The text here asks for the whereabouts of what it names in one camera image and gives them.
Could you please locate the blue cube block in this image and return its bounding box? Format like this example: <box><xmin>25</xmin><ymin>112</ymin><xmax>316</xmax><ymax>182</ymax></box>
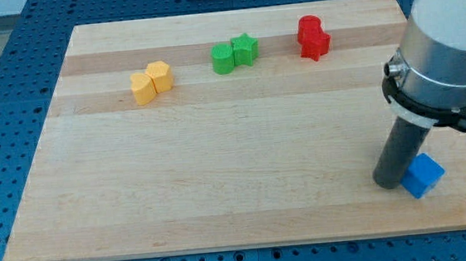
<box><xmin>400</xmin><ymin>153</ymin><xmax>445</xmax><ymax>199</ymax></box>

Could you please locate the green star block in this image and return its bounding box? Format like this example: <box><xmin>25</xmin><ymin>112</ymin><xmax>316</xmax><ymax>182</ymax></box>
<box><xmin>230</xmin><ymin>33</ymin><xmax>258</xmax><ymax>66</ymax></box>

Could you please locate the wooden board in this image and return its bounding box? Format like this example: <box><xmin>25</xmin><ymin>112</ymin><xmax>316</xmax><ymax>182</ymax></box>
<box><xmin>3</xmin><ymin>0</ymin><xmax>466</xmax><ymax>261</ymax></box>

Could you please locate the yellow heart block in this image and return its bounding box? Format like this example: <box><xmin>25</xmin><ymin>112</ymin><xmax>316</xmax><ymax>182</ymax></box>
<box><xmin>130</xmin><ymin>73</ymin><xmax>157</xmax><ymax>106</ymax></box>

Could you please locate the green cylinder block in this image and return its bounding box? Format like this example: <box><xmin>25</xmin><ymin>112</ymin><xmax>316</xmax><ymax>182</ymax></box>
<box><xmin>210</xmin><ymin>43</ymin><xmax>235</xmax><ymax>75</ymax></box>

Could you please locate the red star block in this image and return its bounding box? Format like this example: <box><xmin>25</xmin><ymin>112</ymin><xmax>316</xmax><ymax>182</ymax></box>
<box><xmin>297</xmin><ymin>32</ymin><xmax>331</xmax><ymax>62</ymax></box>

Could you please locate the yellow hexagon block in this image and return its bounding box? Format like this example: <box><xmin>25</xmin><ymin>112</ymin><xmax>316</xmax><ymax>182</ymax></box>
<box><xmin>145</xmin><ymin>61</ymin><xmax>174</xmax><ymax>93</ymax></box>

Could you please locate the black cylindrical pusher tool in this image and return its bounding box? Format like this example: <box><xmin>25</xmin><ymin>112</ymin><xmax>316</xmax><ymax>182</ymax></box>
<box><xmin>372</xmin><ymin>117</ymin><xmax>429</xmax><ymax>189</ymax></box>

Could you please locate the red cylinder block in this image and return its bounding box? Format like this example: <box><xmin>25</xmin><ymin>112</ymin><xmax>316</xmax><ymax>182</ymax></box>
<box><xmin>297</xmin><ymin>15</ymin><xmax>322</xmax><ymax>44</ymax></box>

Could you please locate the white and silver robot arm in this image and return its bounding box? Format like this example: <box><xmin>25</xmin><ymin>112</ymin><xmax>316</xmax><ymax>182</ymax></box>
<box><xmin>373</xmin><ymin>0</ymin><xmax>466</xmax><ymax>189</ymax></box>

